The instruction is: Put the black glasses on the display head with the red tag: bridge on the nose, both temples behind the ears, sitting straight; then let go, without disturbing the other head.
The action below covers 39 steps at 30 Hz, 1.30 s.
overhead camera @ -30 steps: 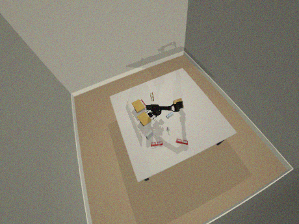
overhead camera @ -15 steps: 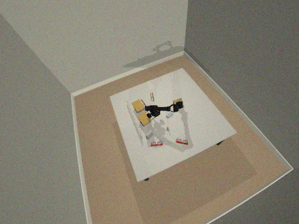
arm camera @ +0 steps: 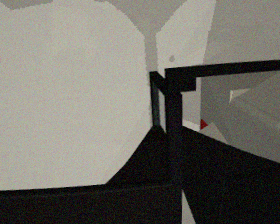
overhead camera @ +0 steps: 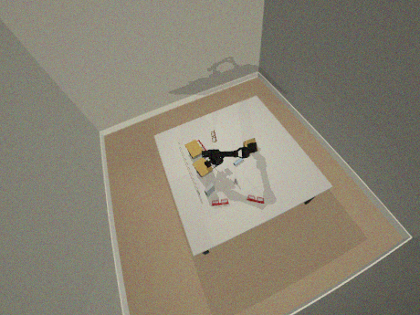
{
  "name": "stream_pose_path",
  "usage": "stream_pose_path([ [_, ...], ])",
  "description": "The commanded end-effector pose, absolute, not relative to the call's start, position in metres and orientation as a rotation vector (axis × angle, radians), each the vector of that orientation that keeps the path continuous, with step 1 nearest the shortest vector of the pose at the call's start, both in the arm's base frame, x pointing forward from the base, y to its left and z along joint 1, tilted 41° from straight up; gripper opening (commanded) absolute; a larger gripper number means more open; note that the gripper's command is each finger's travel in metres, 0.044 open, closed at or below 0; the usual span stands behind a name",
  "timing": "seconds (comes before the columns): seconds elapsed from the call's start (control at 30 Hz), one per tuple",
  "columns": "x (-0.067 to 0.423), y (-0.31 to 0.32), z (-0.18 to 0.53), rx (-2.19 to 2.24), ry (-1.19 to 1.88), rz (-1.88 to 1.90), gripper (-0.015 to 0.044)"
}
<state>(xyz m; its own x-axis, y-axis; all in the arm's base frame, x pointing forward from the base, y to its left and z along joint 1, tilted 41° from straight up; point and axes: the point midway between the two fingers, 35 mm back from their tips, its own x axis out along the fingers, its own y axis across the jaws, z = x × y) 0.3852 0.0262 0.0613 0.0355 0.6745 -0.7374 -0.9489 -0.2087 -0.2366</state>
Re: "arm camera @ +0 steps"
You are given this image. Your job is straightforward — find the black glasses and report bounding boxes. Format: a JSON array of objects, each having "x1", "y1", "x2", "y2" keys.
[{"x1": 149, "y1": 59, "x2": 280, "y2": 224}]

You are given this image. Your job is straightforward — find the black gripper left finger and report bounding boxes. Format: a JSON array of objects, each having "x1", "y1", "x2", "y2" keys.
[{"x1": 0, "y1": 124, "x2": 176, "y2": 224}]

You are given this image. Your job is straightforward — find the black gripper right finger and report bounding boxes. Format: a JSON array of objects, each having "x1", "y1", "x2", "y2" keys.
[{"x1": 182, "y1": 126, "x2": 280, "y2": 224}]

